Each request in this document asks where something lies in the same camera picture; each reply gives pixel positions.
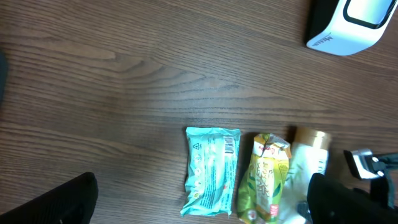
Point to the white tube gold cap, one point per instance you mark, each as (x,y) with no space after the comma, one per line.
(309,156)

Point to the teal wipes packet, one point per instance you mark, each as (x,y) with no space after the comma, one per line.
(211,171)

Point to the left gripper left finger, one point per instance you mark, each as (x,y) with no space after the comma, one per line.
(72,202)

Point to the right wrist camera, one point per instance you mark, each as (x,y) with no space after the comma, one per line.
(358,163)

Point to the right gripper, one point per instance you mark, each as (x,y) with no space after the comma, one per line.
(387,177)

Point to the green tea carton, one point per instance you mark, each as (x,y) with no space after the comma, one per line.
(260,190)

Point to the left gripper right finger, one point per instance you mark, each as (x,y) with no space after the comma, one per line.
(331,202)

